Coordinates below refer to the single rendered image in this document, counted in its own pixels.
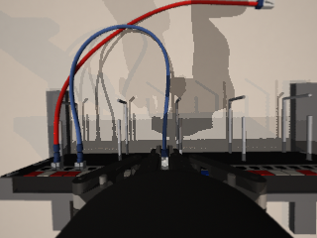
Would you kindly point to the blue patch cord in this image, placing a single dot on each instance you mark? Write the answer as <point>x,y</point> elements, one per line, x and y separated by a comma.
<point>72,72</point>

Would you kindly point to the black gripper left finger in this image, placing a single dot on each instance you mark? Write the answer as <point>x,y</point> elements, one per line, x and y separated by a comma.
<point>88,185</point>

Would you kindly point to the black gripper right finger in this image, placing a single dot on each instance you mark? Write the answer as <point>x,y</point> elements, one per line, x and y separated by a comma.
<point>252,185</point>

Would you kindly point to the white cable plug with dark blue collar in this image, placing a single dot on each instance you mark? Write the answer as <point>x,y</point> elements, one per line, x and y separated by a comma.
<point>265,4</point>

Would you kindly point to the red cable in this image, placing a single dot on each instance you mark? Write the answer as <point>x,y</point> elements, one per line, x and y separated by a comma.
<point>56,145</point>

